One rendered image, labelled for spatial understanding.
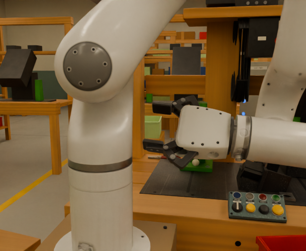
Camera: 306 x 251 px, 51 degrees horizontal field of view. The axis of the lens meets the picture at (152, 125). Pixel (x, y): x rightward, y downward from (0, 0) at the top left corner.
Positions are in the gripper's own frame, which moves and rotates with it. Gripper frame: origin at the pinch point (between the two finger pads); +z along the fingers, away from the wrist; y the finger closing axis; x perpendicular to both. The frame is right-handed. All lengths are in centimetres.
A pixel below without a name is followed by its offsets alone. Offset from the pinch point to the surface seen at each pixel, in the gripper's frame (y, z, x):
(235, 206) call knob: -0.9, -21.5, -32.6
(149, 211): -5.0, 2.0, -36.8
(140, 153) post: 37, 18, -80
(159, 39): 573, 121, -471
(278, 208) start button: 0.0, -32.5, -31.6
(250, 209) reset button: -1.2, -25.4, -32.2
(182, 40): 572, 63, -466
